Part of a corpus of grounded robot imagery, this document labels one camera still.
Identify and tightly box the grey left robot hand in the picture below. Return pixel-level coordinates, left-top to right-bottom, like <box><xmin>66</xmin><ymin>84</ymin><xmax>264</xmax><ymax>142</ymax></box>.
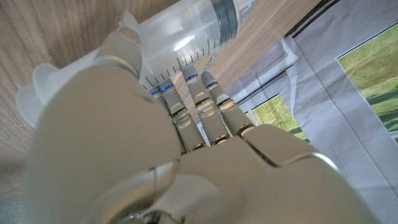
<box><xmin>24</xmin><ymin>26</ymin><xmax>382</xmax><ymax>224</ymax></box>

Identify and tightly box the clear plastic syringe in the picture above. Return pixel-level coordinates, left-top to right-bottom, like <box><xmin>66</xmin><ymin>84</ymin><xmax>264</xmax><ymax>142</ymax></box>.
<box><xmin>15</xmin><ymin>0</ymin><xmax>254</xmax><ymax>128</ymax></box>

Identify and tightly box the printed window backdrop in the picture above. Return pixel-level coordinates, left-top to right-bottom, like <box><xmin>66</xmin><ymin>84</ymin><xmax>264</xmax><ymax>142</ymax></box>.
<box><xmin>223</xmin><ymin>0</ymin><xmax>398</xmax><ymax>218</ymax></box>

